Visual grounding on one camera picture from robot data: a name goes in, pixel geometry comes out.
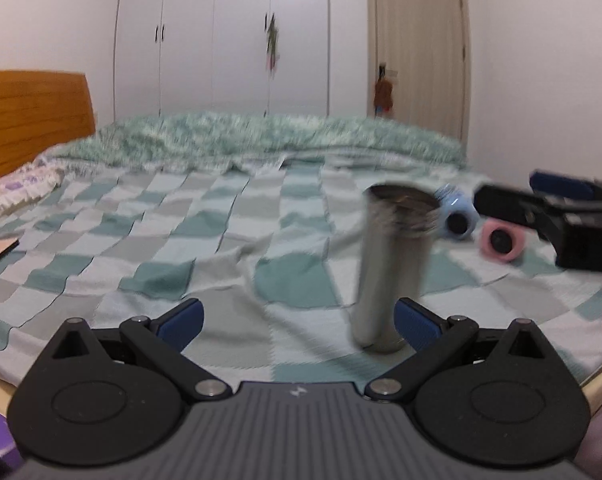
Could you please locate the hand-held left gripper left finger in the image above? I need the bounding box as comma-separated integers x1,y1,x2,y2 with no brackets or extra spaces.
53,298,232,404

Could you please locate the brown hanging plush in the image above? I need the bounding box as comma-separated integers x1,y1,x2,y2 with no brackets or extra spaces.
373,64,396,117

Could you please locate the green patterned duvet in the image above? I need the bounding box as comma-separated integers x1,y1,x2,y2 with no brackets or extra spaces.
56,112,469,173

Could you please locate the checked green bed blanket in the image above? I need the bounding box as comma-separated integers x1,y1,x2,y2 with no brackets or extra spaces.
0,152,602,388

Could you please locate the white wardrobe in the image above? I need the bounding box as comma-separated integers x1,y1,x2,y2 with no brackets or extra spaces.
112,0,332,123

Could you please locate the green hanging ornament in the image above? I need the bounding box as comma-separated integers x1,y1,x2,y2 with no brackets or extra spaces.
265,12,280,72

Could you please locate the beige door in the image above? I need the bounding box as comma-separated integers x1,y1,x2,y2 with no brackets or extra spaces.
366,0,472,145

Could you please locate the pink cup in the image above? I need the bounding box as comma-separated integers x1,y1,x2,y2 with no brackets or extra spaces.
480,219,530,264

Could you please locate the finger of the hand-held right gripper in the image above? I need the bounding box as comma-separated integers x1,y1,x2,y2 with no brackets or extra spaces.
474,184,554,242
529,171,600,202

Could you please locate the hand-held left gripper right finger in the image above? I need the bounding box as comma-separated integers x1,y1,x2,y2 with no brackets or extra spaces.
365,297,552,404

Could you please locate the floral pillow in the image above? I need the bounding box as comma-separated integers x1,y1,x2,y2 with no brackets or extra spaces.
0,156,68,228

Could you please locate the wooden headboard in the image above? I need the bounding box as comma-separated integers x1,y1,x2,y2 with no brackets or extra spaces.
0,70,98,187

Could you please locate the light blue cup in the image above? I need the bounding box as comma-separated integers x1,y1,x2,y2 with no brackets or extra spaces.
433,184,480,242

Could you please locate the stainless steel cup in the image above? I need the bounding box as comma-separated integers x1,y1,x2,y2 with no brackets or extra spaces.
350,182,442,354

